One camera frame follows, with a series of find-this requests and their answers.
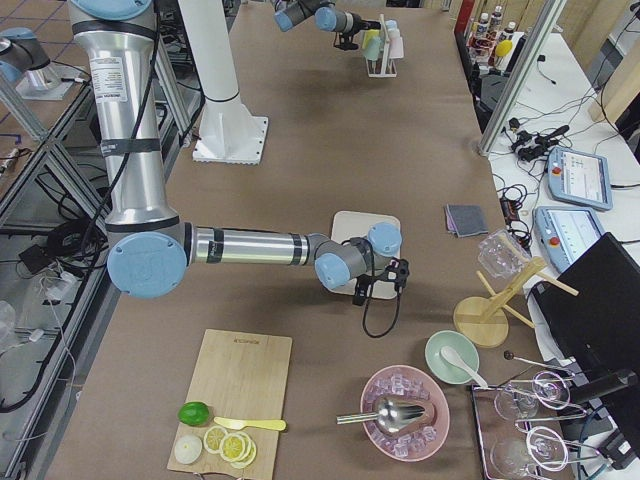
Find green plastic cup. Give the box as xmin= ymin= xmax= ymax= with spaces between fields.
xmin=363 ymin=37 xmax=383 ymax=62

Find cream rabbit tray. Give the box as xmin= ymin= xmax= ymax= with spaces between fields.
xmin=330 ymin=210 xmax=401 ymax=300

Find yellow plastic cup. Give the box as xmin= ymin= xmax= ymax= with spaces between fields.
xmin=363 ymin=29 xmax=380 ymax=44

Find pink plastic cup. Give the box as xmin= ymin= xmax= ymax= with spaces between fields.
xmin=388 ymin=36 xmax=404 ymax=60

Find white cup rack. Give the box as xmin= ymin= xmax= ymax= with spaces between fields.
xmin=365 ymin=14 xmax=398 ymax=78

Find grey folded cloth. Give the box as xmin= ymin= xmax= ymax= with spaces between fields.
xmin=444 ymin=204 xmax=488 ymax=238

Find white ceramic spoon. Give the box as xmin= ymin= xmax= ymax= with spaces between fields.
xmin=440 ymin=346 xmax=488 ymax=389

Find wooden glass stand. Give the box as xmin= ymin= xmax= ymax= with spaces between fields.
xmin=453 ymin=257 xmax=579 ymax=348

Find clear glass mug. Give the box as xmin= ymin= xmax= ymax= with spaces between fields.
xmin=478 ymin=229 xmax=531 ymax=279

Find green ceramic bowl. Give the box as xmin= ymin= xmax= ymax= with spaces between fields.
xmin=424 ymin=330 xmax=479 ymax=385

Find metal ice scoop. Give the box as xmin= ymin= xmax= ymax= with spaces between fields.
xmin=336 ymin=395 xmax=433 ymax=436

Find pink bowl of ice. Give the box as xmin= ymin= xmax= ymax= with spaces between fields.
xmin=360 ymin=365 xmax=450 ymax=462

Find lower teach pendant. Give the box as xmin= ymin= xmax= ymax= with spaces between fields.
xmin=534 ymin=206 xmax=605 ymax=273

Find teach pendant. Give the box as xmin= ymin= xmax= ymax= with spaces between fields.
xmin=534 ymin=206 xmax=605 ymax=273
xmin=547 ymin=146 xmax=613 ymax=211

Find upper wine glass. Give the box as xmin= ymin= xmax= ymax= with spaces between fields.
xmin=494 ymin=371 xmax=570 ymax=420

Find bamboo cutting board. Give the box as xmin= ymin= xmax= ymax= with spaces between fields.
xmin=167 ymin=329 xmax=292 ymax=479

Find yellow plastic knife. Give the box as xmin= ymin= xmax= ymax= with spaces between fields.
xmin=213 ymin=416 xmax=287 ymax=432

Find black monitor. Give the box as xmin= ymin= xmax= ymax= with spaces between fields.
xmin=533 ymin=232 xmax=639 ymax=453

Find upper teach pendant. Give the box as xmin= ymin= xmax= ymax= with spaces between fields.
xmin=547 ymin=146 xmax=613 ymax=211

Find lower wine glass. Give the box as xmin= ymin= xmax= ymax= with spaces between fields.
xmin=490 ymin=426 xmax=569 ymax=479

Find lemon slices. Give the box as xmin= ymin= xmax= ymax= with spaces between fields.
xmin=202 ymin=425 xmax=257 ymax=469

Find green lime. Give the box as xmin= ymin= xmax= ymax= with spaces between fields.
xmin=177 ymin=401 xmax=210 ymax=427

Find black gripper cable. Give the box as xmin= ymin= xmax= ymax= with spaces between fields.
xmin=362 ymin=282 xmax=404 ymax=339

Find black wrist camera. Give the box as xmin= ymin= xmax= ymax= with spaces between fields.
xmin=333 ymin=33 xmax=359 ymax=51

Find aluminium frame post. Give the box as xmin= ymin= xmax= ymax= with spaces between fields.
xmin=478 ymin=0 xmax=567 ymax=157

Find white column mount base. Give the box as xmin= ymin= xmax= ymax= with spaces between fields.
xmin=179 ymin=0 xmax=268 ymax=165

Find wire wine glass rack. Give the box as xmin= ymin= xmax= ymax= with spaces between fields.
xmin=470 ymin=370 xmax=604 ymax=479

